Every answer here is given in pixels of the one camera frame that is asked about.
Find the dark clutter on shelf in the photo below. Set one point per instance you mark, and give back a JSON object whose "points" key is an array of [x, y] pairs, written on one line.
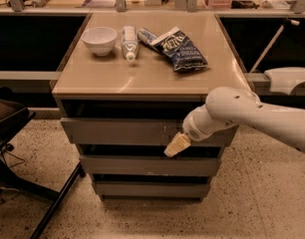
{"points": [[243, 4]]}

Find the blue vinegar chip bag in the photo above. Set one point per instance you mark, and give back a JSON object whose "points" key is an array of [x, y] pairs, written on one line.
{"points": [[176, 46]]}

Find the grey top drawer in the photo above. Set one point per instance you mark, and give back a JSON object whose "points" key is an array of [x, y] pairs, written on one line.
{"points": [[121, 131]]}

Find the grey bottom drawer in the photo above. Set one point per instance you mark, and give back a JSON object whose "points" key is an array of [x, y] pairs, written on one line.
{"points": [[151, 190]]}

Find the white ceramic bowl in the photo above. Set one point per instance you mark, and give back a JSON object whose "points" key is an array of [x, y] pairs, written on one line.
{"points": [[100, 40]]}

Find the grey middle drawer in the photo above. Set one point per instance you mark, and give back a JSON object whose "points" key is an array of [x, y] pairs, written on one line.
{"points": [[149, 166]]}

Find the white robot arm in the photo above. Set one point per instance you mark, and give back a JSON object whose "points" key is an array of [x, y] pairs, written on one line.
{"points": [[226, 107]]}

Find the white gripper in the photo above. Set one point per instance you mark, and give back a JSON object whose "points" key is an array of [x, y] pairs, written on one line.
{"points": [[192, 130]]}

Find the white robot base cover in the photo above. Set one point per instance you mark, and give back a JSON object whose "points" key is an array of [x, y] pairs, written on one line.
{"points": [[285, 80]]}

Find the clear plastic water bottle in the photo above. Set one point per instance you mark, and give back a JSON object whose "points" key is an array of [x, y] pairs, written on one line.
{"points": [[130, 44]]}

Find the grey drawer cabinet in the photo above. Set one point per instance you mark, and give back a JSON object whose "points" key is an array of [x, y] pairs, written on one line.
{"points": [[111, 88]]}

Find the grey drawer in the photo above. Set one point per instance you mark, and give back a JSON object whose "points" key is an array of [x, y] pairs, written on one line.
{"points": [[121, 131], [149, 166], [151, 190]]}

